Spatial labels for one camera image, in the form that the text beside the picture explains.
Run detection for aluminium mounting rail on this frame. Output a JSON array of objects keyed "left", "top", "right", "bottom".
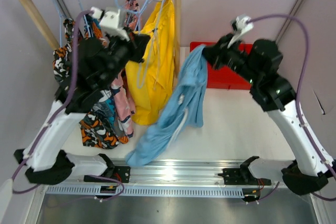
[{"left": 62, "top": 157, "right": 297, "bottom": 186}]

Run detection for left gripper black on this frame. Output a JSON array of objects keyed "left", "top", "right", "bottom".
[{"left": 98, "top": 26, "right": 150, "bottom": 89}]

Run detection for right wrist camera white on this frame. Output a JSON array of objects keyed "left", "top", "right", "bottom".
[{"left": 227, "top": 14, "right": 254, "bottom": 48}]

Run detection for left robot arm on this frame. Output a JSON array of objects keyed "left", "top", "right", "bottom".
[{"left": 14, "top": 31, "right": 150, "bottom": 185}]

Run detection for yellow shorts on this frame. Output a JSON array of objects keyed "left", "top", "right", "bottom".
[{"left": 125, "top": 0, "right": 175, "bottom": 125}]

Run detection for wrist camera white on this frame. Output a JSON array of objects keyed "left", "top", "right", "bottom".
[
  {"left": 227, "top": 14, "right": 254, "bottom": 48},
  {"left": 90, "top": 7, "right": 130, "bottom": 41}
]

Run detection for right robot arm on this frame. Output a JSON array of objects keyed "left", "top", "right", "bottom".
[{"left": 202, "top": 34, "right": 335, "bottom": 195}]

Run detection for teal pirate print shorts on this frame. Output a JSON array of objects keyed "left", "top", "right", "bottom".
[{"left": 82, "top": 14, "right": 130, "bottom": 145}]

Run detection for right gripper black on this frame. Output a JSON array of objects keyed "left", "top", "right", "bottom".
[{"left": 199, "top": 32, "right": 261, "bottom": 85}]

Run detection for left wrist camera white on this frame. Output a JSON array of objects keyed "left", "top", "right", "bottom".
[{"left": 90, "top": 7, "right": 130, "bottom": 41}]

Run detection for pink shark print shorts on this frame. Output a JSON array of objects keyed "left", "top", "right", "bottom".
[{"left": 111, "top": 0, "right": 140, "bottom": 143}]

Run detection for grey cable duct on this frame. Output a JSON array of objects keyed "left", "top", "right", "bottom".
[{"left": 46, "top": 185, "right": 244, "bottom": 198}]

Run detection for orange black camo shorts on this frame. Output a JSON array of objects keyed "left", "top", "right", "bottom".
[{"left": 53, "top": 18, "right": 128, "bottom": 150}]

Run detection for red plastic bin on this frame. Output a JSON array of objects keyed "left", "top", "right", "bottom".
[{"left": 190, "top": 41, "right": 253, "bottom": 90}]

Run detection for light blue shorts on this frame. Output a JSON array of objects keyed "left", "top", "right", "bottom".
[{"left": 125, "top": 44, "right": 208, "bottom": 167}]

